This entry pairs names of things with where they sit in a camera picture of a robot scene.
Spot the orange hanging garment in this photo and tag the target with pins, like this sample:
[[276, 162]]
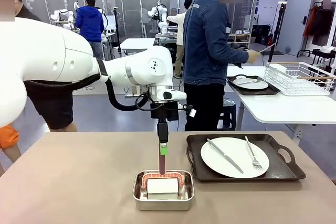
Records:
[[309, 22]]

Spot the black pole stand with light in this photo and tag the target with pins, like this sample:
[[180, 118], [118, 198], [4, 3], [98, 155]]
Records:
[[276, 32]]

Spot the white dishes in rack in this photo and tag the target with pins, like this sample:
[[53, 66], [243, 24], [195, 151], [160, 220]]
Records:
[[277, 68]]

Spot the person in orange shorts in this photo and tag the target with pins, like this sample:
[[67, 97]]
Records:
[[8, 136]]

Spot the person in cream top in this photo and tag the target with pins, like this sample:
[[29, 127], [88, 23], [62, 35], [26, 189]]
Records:
[[180, 32]]

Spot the dark brown serving tray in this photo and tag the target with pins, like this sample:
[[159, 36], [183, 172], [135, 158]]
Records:
[[252, 92], [278, 171]]

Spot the rectangular stainless steel tray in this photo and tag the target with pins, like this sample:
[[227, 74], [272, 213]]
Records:
[[162, 205]]

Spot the person in blue jacket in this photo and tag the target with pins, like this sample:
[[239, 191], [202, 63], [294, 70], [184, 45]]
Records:
[[89, 24]]

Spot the person left hand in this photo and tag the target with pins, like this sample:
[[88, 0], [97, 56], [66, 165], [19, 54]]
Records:
[[239, 46]]

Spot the person right forearm denim sleeve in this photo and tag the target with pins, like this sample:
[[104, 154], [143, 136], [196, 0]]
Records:
[[236, 55]]

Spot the thin white stick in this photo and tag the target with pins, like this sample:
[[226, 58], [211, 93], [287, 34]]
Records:
[[267, 48]]

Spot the small white bowl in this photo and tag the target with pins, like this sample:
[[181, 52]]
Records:
[[241, 77]]

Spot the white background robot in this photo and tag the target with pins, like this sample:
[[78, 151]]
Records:
[[64, 15], [157, 15]]

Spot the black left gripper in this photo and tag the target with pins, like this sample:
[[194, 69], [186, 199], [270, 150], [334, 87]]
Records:
[[164, 111]]

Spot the black tripod stand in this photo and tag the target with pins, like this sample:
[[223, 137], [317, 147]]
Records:
[[116, 32]]

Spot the silver fork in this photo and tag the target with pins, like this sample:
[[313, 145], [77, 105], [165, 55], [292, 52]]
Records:
[[252, 153]]

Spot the person in black shorts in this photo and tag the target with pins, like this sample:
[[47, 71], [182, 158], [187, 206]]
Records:
[[52, 106]]

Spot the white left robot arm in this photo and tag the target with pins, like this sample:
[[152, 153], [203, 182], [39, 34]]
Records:
[[39, 51]]

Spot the black bags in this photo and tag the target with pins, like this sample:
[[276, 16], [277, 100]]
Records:
[[261, 33]]

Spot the person right hand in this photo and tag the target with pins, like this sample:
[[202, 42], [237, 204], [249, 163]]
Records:
[[253, 56]]

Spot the black plastic stool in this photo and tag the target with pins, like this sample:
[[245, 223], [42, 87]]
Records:
[[227, 116]]

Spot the low white shoe shelf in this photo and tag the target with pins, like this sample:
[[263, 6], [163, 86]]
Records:
[[240, 36]]

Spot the white side table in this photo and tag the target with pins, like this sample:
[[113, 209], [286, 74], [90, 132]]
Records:
[[283, 108]]

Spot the small wrist camera with mount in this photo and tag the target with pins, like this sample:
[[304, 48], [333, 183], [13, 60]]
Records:
[[191, 111]]

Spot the silver cutlery piece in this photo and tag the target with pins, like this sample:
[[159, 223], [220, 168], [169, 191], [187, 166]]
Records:
[[249, 82]]

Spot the large white round plate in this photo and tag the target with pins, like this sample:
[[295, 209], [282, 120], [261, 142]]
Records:
[[258, 85], [236, 155]]

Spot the silver table knife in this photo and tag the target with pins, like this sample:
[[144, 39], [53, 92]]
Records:
[[225, 155]]

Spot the black hanging garment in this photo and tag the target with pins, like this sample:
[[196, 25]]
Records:
[[324, 28]]

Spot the person in denim jacket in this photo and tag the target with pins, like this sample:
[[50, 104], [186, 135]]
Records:
[[204, 37]]

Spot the black utility cart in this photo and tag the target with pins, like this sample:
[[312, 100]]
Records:
[[324, 56]]

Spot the white background table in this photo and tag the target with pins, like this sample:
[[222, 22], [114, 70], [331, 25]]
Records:
[[137, 43]]

